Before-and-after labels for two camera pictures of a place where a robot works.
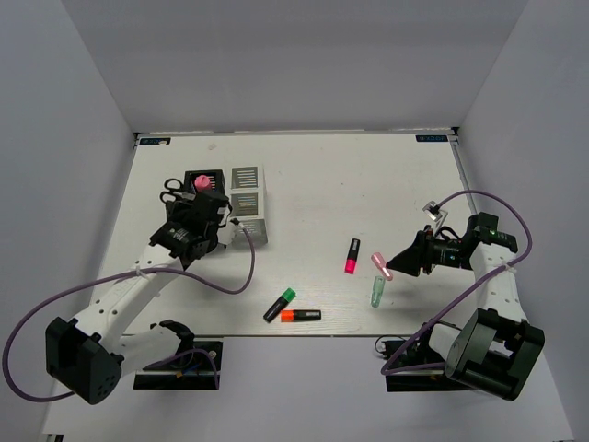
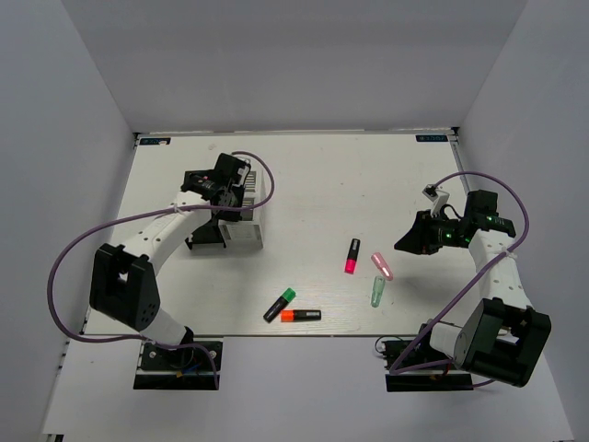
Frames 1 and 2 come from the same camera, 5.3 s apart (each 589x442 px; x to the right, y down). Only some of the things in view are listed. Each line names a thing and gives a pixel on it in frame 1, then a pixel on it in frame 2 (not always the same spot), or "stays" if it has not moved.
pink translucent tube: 381,263 stays
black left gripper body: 179,211 -> 236,191
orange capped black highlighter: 300,315 stays
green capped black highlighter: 287,296 stays
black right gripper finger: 410,261 -> 415,239
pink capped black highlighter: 352,255 stays
